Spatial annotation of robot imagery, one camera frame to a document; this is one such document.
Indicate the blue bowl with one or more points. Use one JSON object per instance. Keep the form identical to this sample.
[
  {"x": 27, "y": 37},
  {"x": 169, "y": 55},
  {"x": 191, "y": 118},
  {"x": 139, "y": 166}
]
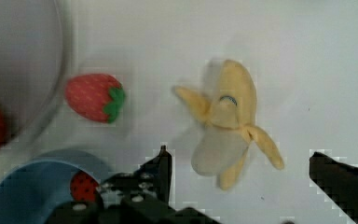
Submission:
[{"x": 31, "y": 191}]

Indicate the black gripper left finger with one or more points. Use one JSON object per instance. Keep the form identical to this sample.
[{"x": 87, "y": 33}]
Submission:
[{"x": 140, "y": 197}]

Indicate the grey round plate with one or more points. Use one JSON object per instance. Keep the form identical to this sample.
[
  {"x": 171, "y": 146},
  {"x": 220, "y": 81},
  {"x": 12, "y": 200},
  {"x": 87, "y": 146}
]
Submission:
[{"x": 31, "y": 54}]

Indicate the small red strawberry toy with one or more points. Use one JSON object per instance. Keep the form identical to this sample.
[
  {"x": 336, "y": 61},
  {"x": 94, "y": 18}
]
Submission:
[{"x": 83, "y": 187}]

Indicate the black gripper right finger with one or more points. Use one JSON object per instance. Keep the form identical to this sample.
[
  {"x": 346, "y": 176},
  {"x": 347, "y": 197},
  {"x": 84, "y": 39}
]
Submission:
[{"x": 338, "y": 180}]

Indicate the plush peeled banana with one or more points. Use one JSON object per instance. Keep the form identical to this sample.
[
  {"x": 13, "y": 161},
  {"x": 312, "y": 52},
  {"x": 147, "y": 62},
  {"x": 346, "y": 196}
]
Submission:
[{"x": 229, "y": 120}]

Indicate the pink plush strawberry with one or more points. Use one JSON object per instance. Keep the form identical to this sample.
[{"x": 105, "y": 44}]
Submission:
[{"x": 98, "y": 97}]

